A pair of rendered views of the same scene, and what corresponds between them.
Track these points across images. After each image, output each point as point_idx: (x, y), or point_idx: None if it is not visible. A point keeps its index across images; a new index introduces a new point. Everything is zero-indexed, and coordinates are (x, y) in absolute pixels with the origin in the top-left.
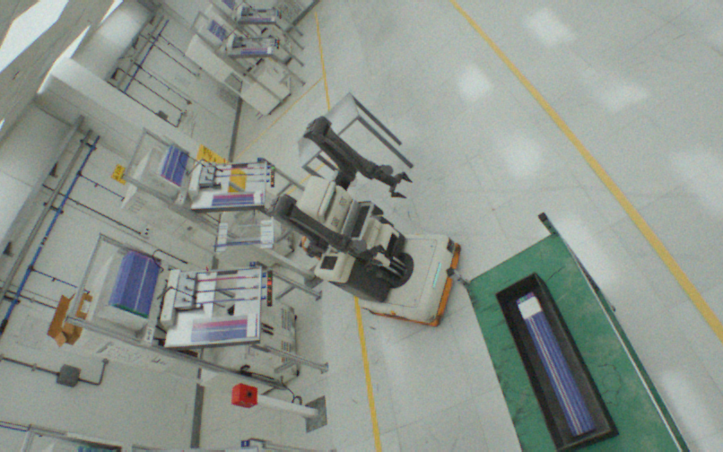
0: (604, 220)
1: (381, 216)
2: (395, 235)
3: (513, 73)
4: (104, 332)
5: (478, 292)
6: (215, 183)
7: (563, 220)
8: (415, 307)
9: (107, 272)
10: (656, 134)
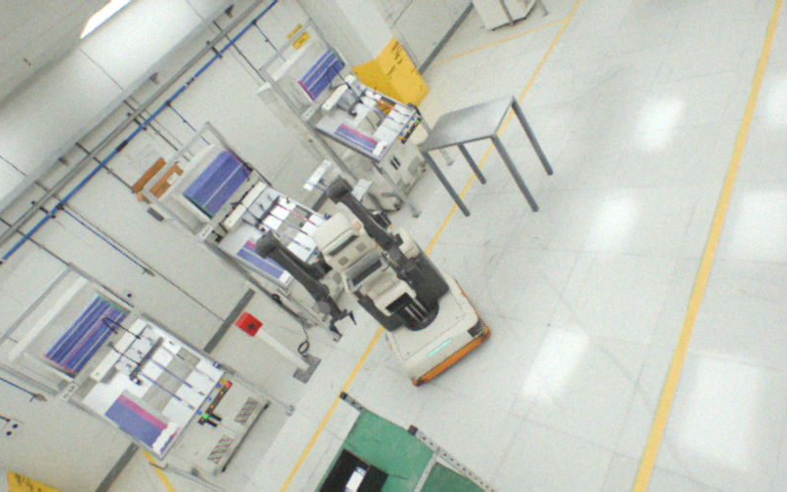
0: (616, 439)
1: (414, 267)
2: (408, 295)
3: (724, 181)
4: (168, 214)
5: (360, 426)
6: (352, 111)
7: (587, 399)
8: (403, 359)
9: (201, 158)
10: (773, 410)
